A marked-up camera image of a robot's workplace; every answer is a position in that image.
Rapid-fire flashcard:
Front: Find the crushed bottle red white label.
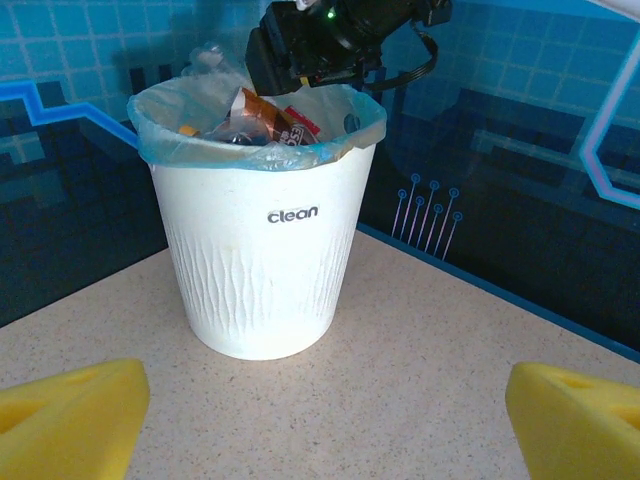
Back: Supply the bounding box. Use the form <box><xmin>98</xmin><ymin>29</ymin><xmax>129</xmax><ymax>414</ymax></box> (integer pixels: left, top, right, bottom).
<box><xmin>283</xmin><ymin>103</ymin><xmax>323</xmax><ymax>137</ymax></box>

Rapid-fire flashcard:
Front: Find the brown coffee drink bottle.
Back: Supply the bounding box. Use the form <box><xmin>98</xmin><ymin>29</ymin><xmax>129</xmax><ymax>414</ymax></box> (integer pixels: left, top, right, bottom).
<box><xmin>228</xmin><ymin>86</ymin><xmax>322</xmax><ymax>147</ymax></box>

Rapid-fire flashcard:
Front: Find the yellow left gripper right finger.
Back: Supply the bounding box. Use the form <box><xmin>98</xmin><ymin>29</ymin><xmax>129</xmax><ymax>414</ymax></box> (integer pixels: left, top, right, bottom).
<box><xmin>504</xmin><ymin>362</ymin><xmax>640</xmax><ymax>480</ymax></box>

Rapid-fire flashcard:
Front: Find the white plastic waste bin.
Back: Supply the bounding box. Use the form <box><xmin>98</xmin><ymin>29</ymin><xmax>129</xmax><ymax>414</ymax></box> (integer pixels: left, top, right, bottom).
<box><xmin>146</xmin><ymin>142</ymin><xmax>378</xmax><ymax>362</ymax></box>

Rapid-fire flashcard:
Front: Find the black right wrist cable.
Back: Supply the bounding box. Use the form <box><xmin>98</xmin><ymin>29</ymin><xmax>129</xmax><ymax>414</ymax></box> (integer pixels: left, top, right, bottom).
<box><xmin>362</xmin><ymin>22</ymin><xmax>442</xmax><ymax>93</ymax></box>

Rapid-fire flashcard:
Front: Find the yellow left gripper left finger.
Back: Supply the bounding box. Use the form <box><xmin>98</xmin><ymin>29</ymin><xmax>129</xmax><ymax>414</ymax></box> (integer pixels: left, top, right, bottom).
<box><xmin>0</xmin><ymin>357</ymin><xmax>152</xmax><ymax>480</ymax></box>

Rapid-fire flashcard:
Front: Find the blue translucent bin liner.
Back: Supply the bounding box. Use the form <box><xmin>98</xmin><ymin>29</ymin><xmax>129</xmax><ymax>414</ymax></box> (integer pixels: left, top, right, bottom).
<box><xmin>127</xmin><ymin>74</ymin><xmax>388</xmax><ymax>173</ymax></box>

